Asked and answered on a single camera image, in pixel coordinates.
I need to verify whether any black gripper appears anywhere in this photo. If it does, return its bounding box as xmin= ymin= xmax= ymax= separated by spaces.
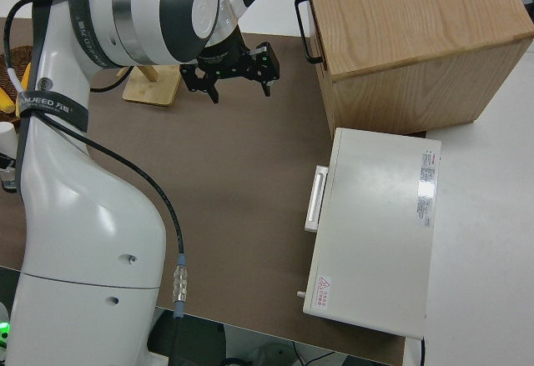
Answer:
xmin=179 ymin=28 xmax=282 ymax=105

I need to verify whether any black cabinet handle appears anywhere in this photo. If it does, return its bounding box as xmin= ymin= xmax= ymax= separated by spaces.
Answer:
xmin=294 ymin=0 xmax=325 ymax=64

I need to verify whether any wooden drawer cabinet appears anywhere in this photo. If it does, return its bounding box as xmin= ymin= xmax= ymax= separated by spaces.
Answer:
xmin=303 ymin=0 xmax=534 ymax=137

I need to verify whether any brown table mat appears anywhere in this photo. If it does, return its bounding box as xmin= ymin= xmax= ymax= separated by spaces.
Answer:
xmin=0 ymin=17 xmax=406 ymax=366

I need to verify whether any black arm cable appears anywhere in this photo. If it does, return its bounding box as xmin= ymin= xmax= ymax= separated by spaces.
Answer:
xmin=3 ymin=0 xmax=189 ymax=366

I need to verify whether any white toaster oven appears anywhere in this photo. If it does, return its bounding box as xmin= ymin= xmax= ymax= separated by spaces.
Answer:
xmin=296 ymin=127 xmax=442 ymax=339

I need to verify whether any black equipment box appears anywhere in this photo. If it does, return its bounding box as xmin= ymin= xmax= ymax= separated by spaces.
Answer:
xmin=148 ymin=307 xmax=227 ymax=361

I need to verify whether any brown wicker basket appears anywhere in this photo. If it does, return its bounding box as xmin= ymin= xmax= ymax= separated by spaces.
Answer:
xmin=0 ymin=44 xmax=34 ymax=128

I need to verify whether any wooden mug rack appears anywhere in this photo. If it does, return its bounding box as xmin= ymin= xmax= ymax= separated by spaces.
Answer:
xmin=116 ymin=64 xmax=184 ymax=108

